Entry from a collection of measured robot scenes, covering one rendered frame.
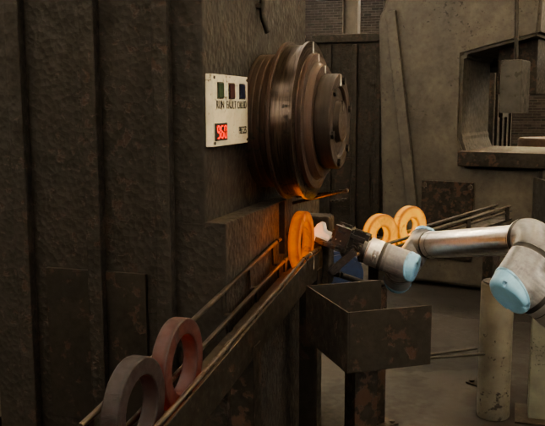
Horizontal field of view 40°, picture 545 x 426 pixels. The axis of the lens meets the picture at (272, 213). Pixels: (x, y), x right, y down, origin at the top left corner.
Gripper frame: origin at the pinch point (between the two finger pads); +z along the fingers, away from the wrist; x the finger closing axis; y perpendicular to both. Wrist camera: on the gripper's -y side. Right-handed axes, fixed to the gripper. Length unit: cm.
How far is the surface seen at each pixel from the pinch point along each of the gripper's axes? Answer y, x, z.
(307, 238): 0.3, 6.5, -1.8
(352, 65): 51, -397, 87
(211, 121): 33, 59, 20
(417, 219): 9, -45, -29
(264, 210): 9.5, 29.2, 8.1
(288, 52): 54, 23, 17
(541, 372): -30, -51, -89
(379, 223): 5.9, -28.9, -17.9
